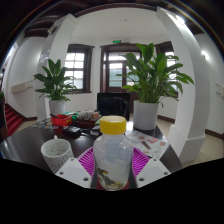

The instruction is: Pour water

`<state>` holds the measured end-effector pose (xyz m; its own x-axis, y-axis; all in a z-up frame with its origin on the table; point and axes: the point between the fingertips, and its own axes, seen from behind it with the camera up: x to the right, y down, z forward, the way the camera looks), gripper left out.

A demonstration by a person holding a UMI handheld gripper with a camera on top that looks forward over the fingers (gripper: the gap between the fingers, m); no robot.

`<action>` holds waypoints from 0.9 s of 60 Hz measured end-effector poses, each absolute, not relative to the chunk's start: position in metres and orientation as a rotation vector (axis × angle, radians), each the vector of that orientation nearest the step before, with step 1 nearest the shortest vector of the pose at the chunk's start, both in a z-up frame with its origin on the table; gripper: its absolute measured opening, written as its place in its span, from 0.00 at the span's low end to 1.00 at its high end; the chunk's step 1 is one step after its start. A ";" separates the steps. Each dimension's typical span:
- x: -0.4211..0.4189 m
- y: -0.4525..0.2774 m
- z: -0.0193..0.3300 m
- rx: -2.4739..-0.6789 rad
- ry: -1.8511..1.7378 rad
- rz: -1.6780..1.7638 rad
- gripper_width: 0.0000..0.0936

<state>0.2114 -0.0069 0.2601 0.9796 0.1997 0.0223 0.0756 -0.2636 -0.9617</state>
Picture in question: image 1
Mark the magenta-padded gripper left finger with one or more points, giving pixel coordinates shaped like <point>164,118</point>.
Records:
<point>74,173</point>

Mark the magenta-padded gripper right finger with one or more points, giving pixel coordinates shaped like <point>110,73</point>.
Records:
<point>152,171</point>

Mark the clear yellow-capped drink bottle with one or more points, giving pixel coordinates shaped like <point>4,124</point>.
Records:
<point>113,156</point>

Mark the white speckled mug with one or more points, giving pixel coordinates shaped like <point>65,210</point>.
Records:
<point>56,153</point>

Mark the printed paper leaflet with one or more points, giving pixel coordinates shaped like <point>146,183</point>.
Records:
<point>150,143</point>

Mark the small black device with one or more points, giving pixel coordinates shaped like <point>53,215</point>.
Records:
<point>71,130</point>

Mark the red plastic box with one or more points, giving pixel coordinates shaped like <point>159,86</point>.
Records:
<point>61,120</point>

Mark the dark tray of snacks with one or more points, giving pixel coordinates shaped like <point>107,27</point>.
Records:
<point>87,118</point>

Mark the colourful printed paper sheet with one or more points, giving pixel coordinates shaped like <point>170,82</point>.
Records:
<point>42,124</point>

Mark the black office chair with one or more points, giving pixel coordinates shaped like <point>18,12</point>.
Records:
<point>113,105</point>

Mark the red carpeted stairs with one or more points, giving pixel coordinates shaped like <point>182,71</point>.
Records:
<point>12,120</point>

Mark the small plant in white pot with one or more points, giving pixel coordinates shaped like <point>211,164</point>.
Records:
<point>55,81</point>

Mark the large plant in white pot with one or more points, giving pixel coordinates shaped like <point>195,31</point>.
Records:
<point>150,76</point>

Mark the wide dark-framed window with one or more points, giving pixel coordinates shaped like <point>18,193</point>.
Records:
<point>75,70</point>

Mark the dark wood double door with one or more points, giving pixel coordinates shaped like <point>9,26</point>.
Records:
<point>115,70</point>

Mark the narrow dark-framed window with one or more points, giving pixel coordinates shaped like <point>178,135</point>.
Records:
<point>170,56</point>

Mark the green exit sign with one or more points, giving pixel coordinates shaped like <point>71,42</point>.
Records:
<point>117,41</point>

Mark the white wall unit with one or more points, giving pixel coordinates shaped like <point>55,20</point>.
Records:
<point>220,91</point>
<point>21,87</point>

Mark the glowing wall lamp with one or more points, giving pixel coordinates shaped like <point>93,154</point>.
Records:
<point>204,54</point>

